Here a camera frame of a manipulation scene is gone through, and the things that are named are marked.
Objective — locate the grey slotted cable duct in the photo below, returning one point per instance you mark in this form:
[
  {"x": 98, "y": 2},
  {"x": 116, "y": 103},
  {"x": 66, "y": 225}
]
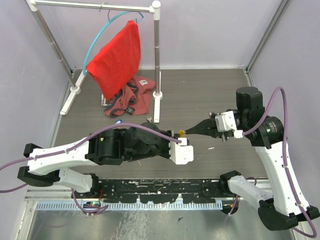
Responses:
[{"x": 178, "y": 205}]

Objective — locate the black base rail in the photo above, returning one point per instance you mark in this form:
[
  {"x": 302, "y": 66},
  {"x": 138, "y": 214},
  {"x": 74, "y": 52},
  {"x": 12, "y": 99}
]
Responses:
[{"x": 157, "y": 191}]

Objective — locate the bright red shirt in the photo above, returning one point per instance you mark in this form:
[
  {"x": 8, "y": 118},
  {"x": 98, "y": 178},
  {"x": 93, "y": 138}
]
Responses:
[{"x": 118, "y": 61}]

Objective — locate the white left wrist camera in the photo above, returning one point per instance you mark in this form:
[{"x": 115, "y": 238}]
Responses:
[{"x": 189, "y": 158}]

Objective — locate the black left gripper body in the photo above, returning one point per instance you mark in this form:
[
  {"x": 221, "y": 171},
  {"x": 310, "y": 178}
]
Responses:
[{"x": 167, "y": 141}]

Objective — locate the key with yellow tag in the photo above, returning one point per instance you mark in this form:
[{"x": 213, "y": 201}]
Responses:
[{"x": 181, "y": 133}]

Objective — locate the dark red crumpled shirt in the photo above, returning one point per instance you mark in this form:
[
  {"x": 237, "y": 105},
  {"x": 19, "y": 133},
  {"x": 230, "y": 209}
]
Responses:
[{"x": 134, "y": 98}]

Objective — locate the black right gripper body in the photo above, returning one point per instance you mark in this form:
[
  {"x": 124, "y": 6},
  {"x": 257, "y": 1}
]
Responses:
[{"x": 224, "y": 137}]

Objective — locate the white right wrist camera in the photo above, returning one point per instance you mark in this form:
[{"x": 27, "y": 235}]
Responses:
[{"x": 229, "y": 120}]

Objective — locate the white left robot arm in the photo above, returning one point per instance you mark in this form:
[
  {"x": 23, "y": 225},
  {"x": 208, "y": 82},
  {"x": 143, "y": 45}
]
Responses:
[{"x": 112, "y": 145}]

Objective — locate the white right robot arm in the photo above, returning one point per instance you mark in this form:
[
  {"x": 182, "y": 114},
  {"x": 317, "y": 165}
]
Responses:
[{"x": 266, "y": 128}]

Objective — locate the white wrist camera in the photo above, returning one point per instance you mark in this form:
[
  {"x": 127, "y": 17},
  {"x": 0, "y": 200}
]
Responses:
[
  {"x": 229, "y": 120},
  {"x": 189, "y": 158}
]

